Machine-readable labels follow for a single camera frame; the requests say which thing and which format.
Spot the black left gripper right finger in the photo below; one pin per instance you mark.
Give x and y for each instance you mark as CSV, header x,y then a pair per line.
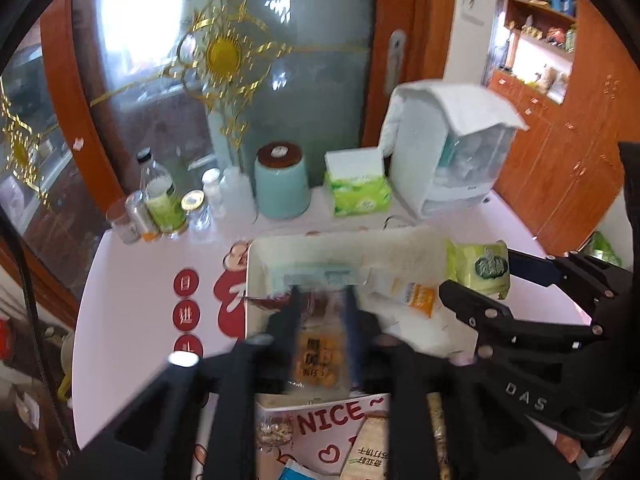
x,y
386,364

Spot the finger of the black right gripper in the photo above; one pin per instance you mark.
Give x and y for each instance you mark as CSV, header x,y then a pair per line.
x,y
585,279
498,332

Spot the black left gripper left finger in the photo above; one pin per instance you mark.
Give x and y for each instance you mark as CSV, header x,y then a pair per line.
x,y
154,436

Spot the clear bag yellow noodle snack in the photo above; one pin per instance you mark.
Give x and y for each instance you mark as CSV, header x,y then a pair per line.
x,y
434,401

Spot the green tissue packet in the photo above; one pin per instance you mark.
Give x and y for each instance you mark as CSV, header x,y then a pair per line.
x,y
484,268

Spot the orange white snack packet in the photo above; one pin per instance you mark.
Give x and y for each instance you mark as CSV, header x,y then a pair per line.
x,y
414,295

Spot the orange snack pack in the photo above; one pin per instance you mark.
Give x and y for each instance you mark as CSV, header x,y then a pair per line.
x,y
321,361

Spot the beige cracker packet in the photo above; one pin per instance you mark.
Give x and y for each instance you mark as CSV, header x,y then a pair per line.
x,y
367,460

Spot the small round nut snack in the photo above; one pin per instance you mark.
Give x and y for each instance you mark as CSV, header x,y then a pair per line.
x,y
274,431

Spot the pink cartoon tablecloth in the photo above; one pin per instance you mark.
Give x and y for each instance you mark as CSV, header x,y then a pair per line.
x,y
130,316

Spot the blue white snack packet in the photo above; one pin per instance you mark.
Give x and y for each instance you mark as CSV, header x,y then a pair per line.
x,y
295,471

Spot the white plastic storage bin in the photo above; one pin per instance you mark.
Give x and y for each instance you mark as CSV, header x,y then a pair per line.
x,y
414,254

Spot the clear teal snack bag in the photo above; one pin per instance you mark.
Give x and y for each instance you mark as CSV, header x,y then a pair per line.
x,y
312,276

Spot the white cup sterilizer cabinet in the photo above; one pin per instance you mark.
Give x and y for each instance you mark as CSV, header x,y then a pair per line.
x,y
446,143

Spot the orange wooden cabinet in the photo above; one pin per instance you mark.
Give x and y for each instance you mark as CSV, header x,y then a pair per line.
x,y
564,172

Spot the green tissue box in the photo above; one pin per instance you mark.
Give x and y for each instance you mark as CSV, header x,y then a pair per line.
x,y
356,183

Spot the orange base can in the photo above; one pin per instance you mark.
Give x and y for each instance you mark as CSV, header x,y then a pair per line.
x,y
139,213

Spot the small glass jar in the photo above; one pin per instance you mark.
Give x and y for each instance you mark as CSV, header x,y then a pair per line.
x,y
196,208

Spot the green label plastic bottle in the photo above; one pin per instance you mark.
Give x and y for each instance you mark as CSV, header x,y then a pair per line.
x,y
160,195

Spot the white plastic bottle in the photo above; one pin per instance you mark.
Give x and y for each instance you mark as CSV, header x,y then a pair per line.
x,y
237,196

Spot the teal ceramic canister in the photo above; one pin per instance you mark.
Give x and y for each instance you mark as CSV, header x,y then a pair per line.
x,y
281,181

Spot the wooden glass sliding door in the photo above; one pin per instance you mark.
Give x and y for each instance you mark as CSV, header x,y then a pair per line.
x,y
86,84

